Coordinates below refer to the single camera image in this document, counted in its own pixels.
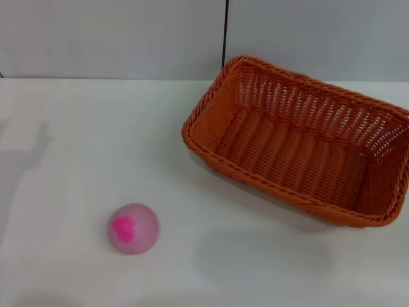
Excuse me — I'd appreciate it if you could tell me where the pink translucent ball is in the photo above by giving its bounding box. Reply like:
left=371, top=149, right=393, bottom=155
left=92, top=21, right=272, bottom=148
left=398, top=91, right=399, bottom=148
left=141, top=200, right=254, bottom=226
left=107, top=202, right=160, bottom=256

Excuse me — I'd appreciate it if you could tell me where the orange woven plastic basket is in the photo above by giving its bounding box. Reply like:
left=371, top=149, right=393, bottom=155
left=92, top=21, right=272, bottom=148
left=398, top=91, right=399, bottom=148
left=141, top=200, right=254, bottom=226
left=181, top=55, right=409, bottom=228

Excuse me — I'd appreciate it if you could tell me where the black vertical wall strip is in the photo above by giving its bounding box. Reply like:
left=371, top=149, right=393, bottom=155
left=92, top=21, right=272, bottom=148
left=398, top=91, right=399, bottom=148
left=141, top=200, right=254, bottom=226
left=220, top=0, right=231, bottom=69

